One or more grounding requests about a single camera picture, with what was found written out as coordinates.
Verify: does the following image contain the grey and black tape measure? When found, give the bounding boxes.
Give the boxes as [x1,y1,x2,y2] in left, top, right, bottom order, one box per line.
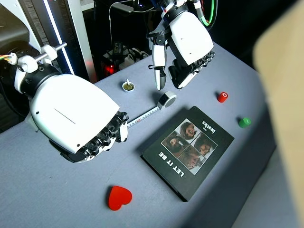
[127,91,178,130]

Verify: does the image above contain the black Let It Be album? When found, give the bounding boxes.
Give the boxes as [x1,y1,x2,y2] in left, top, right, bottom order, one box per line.
[140,105,235,202]

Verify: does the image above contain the blurred beige board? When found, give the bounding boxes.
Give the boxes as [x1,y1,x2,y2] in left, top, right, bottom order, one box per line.
[253,0,304,228]

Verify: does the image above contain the green cable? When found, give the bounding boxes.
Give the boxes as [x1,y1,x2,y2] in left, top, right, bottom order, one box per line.
[201,0,218,30]

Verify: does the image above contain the black power adapter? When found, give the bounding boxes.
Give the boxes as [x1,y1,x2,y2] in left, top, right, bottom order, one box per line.
[112,41,124,57]

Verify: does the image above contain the red toy cylinder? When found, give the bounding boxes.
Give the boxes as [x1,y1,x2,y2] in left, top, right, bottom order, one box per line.
[217,91,229,103]

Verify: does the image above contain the power strip with plugs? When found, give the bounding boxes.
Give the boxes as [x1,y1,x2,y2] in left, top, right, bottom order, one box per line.
[102,47,150,76]

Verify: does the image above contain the thin white cable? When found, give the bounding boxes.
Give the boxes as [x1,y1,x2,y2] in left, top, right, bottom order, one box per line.
[108,0,156,47]

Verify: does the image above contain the grey table cloth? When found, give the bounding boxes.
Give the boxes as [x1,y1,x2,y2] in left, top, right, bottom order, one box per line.
[0,40,278,228]

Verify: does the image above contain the small bowl with spoon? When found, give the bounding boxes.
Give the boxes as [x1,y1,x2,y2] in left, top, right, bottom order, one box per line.
[122,79,135,92]

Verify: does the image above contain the green toy cylinder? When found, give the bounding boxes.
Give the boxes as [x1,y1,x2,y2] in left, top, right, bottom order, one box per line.
[238,116,252,129]

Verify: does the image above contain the red heart block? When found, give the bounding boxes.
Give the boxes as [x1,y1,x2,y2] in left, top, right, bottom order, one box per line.
[106,186,133,211]

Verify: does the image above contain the white column with light strip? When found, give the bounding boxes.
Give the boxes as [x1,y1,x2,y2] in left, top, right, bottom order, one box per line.
[41,0,97,84]

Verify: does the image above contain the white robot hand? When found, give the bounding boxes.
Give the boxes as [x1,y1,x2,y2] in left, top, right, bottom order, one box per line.
[146,10,216,91]
[25,74,131,164]

